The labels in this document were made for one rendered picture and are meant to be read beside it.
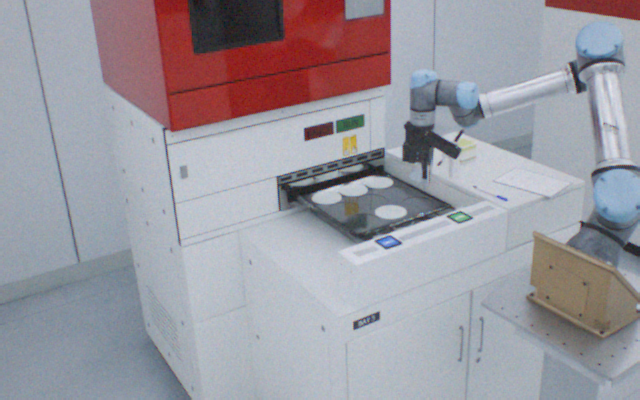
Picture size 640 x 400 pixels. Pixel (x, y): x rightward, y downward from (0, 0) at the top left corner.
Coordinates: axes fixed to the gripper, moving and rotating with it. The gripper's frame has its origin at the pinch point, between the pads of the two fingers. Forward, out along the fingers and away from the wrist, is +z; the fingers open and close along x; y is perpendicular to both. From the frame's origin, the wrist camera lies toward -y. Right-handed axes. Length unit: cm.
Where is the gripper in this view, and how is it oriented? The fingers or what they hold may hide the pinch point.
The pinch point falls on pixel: (427, 186)
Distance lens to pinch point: 213.3
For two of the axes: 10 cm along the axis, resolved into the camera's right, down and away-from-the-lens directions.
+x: -3.6, 3.9, -8.5
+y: -9.3, -1.2, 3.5
